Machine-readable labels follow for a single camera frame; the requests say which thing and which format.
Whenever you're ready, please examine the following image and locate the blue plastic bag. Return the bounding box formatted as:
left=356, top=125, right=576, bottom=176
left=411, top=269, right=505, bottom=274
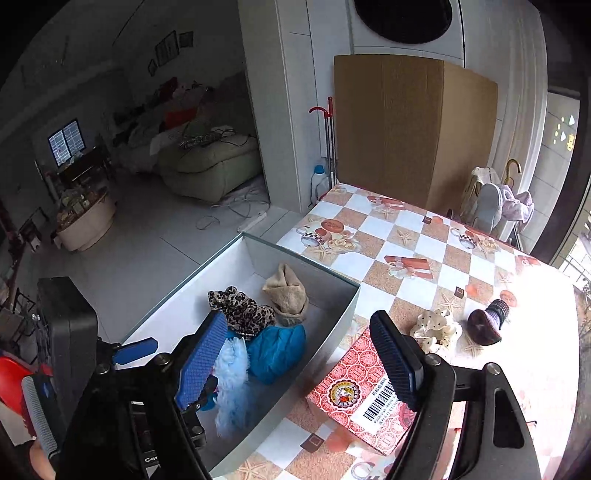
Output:
left=247, top=324, right=307, bottom=386

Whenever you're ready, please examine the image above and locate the dark wooden cabinet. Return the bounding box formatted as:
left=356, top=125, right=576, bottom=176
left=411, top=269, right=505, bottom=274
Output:
left=34, top=145, right=114, bottom=204

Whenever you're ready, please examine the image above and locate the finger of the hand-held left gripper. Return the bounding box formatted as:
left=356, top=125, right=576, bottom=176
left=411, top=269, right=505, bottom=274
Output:
left=112, top=337, right=158, bottom=366
left=184, top=375, right=219, bottom=448

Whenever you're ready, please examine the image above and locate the white cardboard storage box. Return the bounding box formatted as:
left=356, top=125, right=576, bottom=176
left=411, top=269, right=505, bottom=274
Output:
left=117, top=232, right=361, bottom=478

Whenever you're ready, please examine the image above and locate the black cable bundle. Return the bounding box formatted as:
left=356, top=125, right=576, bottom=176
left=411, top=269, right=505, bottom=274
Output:
left=179, top=129, right=241, bottom=151

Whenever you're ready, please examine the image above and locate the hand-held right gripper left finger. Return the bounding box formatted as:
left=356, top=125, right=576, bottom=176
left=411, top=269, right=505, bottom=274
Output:
left=58, top=309, right=229, bottom=480

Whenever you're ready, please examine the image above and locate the large framed wall picture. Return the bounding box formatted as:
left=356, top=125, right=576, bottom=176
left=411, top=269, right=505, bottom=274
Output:
left=154, top=30, right=179, bottom=66

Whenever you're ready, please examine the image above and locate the dark purple knit sock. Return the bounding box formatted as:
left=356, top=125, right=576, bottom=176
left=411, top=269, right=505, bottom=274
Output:
left=467, top=299, right=511, bottom=347

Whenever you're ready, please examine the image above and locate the beige cushion seat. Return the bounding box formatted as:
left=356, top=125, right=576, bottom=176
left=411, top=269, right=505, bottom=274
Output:
left=159, top=124, right=262, bottom=204

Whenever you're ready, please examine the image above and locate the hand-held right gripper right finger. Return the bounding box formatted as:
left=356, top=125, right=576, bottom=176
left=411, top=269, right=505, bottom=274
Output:
left=369, top=310, right=543, bottom=480

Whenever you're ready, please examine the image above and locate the white power strip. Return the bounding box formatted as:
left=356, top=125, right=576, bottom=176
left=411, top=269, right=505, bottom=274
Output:
left=237, top=210, right=269, bottom=233

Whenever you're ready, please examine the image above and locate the white washing machine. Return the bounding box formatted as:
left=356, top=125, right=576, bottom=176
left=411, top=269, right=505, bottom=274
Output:
left=348, top=0, right=466, bottom=68

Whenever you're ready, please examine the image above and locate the beige round table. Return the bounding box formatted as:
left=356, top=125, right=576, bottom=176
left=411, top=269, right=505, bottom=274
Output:
left=52, top=189, right=116, bottom=252

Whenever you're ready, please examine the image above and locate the beige knit hat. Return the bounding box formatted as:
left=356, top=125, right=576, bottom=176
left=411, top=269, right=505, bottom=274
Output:
left=262, top=263, right=309, bottom=328

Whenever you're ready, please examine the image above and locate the lilac garment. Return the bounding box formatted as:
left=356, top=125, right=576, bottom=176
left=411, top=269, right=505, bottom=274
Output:
left=501, top=189, right=535, bottom=223

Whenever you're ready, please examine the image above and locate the red cloth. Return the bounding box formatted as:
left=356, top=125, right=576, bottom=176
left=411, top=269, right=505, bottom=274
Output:
left=164, top=107, right=199, bottom=130

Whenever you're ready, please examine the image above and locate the leopard print scrunchie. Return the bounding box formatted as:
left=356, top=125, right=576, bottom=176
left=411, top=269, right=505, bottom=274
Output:
left=208, top=286, right=277, bottom=342

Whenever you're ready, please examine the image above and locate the person's left hand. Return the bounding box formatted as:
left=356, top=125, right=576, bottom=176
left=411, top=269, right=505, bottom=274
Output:
left=28, top=440, right=58, bottom=480

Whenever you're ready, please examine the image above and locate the light blue fluffy cloth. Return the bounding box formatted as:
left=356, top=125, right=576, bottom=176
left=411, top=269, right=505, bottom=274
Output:
left=213, top=336, right=250, bottom=439

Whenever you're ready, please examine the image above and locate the white floor cable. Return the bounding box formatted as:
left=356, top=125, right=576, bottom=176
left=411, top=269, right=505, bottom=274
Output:
left=196, top=182, right=269, bottom=232

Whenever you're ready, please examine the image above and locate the black wire rack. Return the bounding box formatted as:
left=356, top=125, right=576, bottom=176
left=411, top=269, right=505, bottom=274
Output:
left=0, top=286, right=44, bottom=361

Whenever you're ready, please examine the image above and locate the red plastic object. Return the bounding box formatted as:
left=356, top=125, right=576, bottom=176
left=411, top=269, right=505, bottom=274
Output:
left=0, top=357, right=38, bottom=435

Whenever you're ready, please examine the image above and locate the white polka dot scrunchie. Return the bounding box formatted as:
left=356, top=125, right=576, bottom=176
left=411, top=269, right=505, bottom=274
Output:
left=410, top=309, right=463, bottom=355

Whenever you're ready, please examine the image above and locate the dark window frame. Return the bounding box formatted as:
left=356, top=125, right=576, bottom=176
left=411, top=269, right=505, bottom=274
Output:
left=531, top=152, right=591, bottom=278

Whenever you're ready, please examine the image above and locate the red patterned carton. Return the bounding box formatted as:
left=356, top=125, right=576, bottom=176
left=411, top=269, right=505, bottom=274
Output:
left=305, top=325, right=446, bottom=457

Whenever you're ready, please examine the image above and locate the large brown cardboard box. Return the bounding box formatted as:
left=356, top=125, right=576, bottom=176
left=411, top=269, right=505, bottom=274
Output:
left=333, top=54, right=499, bottom=215

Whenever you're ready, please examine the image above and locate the red handled mop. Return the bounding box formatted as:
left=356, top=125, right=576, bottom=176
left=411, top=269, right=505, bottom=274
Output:
left=308, top=96, right=340, bottom=195

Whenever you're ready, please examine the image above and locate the white bottle with blue cap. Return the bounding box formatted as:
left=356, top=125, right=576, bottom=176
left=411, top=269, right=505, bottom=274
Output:
left=311, top=165, right=331, bottom=201

